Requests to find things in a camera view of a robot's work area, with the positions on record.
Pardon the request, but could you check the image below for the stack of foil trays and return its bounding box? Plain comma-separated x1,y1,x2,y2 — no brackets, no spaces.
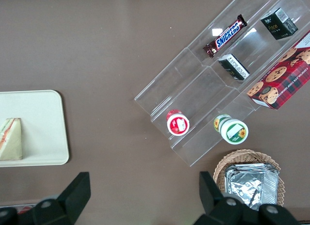
224,163,281,211

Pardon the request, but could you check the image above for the triangle sandwich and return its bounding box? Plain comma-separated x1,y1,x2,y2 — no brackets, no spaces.
0,117,23,161

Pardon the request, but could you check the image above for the light wicker basket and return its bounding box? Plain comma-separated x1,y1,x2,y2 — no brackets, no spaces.
213,149,286,211

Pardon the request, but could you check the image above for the green lidded yogurt cup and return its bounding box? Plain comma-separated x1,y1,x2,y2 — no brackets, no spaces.
213,113,249,145

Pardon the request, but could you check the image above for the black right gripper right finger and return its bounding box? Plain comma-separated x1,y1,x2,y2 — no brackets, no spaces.
193,171,301,225

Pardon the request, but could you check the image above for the clear acrylic stepped shelf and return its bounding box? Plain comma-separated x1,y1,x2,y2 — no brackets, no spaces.
134,0,310,167

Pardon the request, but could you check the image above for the Snickers chocolate bar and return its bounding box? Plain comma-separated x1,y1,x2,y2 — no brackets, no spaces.
202,14,248,59

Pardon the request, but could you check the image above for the red plaid cookie box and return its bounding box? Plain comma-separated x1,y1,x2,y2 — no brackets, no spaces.
246,30,310,111

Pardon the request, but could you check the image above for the small black carton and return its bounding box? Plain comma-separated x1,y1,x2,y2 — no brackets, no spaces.
217,53,251,81
260,7,299,41

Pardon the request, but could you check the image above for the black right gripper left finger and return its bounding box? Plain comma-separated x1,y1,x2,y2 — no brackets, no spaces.
0,172,92,225

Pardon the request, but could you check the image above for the red lidded yogurt cup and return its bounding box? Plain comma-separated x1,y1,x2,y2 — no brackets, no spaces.
166,109,190,137

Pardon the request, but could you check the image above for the beige rectangular tray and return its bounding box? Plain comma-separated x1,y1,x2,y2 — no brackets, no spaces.
0,89,70,168

